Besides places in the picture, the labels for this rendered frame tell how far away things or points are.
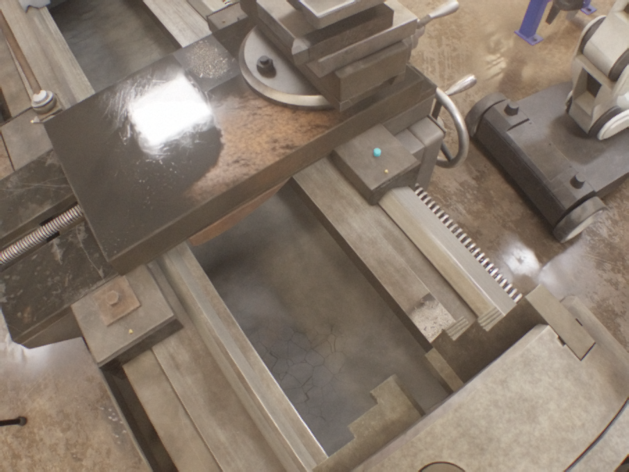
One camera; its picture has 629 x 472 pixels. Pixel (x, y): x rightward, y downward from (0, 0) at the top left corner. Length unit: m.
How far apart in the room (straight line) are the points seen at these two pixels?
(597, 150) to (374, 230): 1.32
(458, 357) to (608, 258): 1.58
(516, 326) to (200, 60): 0.69
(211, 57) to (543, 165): 1.23
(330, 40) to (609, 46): 1.05
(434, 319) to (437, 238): 0.12
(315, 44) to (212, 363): 0.44
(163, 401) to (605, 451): 0.55
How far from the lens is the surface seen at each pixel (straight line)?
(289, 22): 0.69
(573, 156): 1.87
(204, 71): 0.85
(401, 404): 0.39
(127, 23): 1.39
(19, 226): 0.86
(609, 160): 1.93
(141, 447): 1.10
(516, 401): 0.29
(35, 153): 0.94
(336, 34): 0.63
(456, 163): 1.05
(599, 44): 1.55
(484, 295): 0.71
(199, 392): 0.68
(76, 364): 1.73
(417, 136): 0.90
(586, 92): 1.81
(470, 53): 2.36
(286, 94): 0.75
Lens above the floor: 1.48
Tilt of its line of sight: 63 degrees down
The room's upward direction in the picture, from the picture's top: 5 degrees counter-clockwise
